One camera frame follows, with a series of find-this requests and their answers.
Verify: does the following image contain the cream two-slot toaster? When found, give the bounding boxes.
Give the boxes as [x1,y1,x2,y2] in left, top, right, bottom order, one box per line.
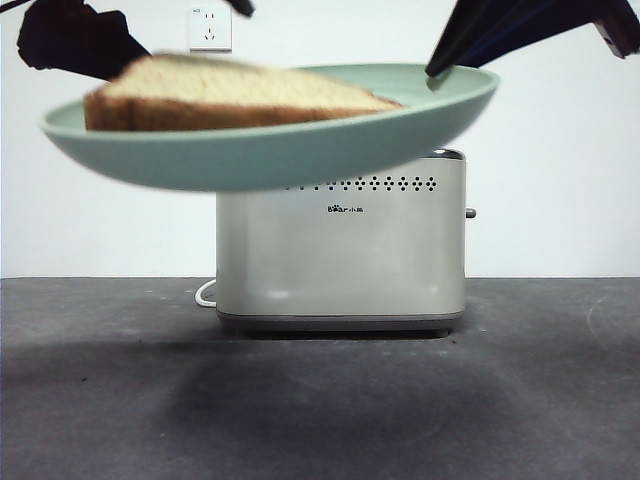
[215,147,469,337]

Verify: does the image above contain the white toaster power cord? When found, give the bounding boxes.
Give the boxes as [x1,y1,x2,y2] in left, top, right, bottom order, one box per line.
[193,278,217,309]

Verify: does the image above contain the white wall socket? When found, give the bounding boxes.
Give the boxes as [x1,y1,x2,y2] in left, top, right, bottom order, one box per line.
[188,6,234,53]

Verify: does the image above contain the pale green round plate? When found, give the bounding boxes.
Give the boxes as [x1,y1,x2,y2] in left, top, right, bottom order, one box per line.
[40,62,502,194]

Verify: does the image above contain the light brown bread slice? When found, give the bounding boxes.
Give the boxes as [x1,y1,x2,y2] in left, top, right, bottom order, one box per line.
[83,52,406,132]

